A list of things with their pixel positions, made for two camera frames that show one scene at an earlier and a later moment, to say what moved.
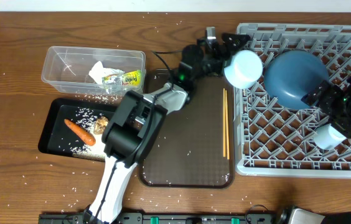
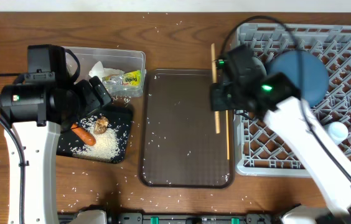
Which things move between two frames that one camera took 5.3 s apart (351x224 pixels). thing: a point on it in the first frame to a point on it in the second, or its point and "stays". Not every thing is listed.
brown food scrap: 100,124 stays
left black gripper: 223,50 to 93,94
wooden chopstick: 224,123 to 217,116
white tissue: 98,72 stays
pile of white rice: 86,117 stays
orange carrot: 84,136 stays
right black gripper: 331,101 to 220,97
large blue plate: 289,76 stays
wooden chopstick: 227,127 stays
